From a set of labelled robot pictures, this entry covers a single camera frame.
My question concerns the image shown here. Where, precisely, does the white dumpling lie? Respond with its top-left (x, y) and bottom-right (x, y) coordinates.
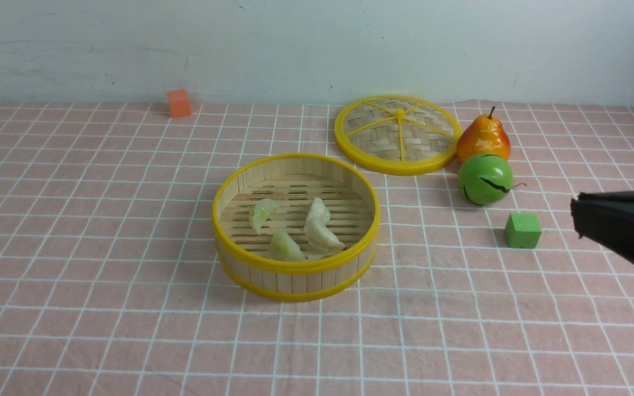
top-left (303, 196), bottom-right (331, 233)
top-left (304, 221), bottom-right (345, 253)

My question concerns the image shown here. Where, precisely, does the green dumpling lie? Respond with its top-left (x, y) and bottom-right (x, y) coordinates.
top-left (269, 229), bottom-right (306, 262)
top-left (249, 198), bottom-right (282, 235)

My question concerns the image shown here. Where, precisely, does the green dumpling front bottom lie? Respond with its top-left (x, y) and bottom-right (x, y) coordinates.
top-left (249, 198), bottom-right (282, 235)

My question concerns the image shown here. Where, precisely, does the woven bamboo steamer lid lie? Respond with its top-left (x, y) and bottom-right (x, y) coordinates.
top-left (333, 95), bottom-right (463, 176)

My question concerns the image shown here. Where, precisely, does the bamboo steamer tray yellow rim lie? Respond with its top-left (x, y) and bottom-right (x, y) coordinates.
top-left (212, 153), bottom-right (381, 301)

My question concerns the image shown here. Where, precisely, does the green foam cube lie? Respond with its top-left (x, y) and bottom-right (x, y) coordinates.
top-left (504, 213), bottom-right (543, 250)

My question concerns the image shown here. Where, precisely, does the green toy watermelon ball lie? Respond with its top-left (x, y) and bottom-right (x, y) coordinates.
top-left (458, 153), bottom-right (527, 206)

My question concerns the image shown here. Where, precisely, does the orange yellow toy pear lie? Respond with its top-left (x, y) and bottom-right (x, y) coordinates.
top-left (456, 106), bottom-right (511, 163)

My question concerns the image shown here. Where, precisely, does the orange foam cube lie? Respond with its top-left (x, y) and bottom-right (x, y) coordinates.
top-left (166, 89), bottom-right (192, 118)

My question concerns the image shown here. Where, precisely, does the pink checkered tablecloth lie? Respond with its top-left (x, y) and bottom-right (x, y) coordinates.
top-left (0, 103), bottom-right (634, 395)

